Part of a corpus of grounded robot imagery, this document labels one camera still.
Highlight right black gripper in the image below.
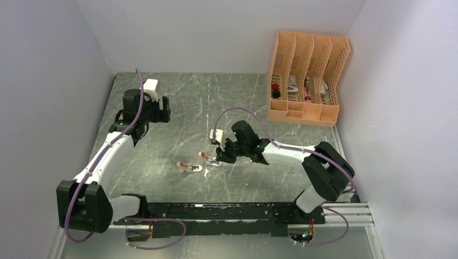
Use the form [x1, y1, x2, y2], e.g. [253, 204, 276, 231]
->
[215, 138, 248, 164]

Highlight pink stapler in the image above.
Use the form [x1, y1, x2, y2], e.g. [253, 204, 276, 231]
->
[198, 152, 222, 167]
[177, 161, 203, 173]

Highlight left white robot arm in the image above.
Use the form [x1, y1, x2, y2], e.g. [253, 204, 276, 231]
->
[56, 89, 171, 233]

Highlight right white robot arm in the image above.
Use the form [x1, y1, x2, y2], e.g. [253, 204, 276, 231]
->
[209, 120, 355, 223]

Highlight red black item in organizer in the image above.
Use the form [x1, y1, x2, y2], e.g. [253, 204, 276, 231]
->
[271, 83, 281, 99]

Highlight pink items in organizer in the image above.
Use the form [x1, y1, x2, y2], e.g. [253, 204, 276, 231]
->
[287, 76, 330, 105]

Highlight orange file organizer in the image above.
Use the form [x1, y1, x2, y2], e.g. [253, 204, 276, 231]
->
[267, 31, 351, 127]

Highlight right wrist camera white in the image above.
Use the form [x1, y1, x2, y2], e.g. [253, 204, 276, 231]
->
[209, 129, 226, 151]

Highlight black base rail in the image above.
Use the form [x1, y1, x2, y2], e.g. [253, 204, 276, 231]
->
[114, 202, 325, 238]

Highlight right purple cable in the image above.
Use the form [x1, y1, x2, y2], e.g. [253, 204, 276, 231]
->
[212, 107, 355, 247]

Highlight purple cable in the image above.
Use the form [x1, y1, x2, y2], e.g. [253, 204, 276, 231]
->
[212, 107, 355, 247]
[63, 67, 187, 251]

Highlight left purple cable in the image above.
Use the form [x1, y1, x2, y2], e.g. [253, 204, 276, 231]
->
[63, 67, 187, 251]

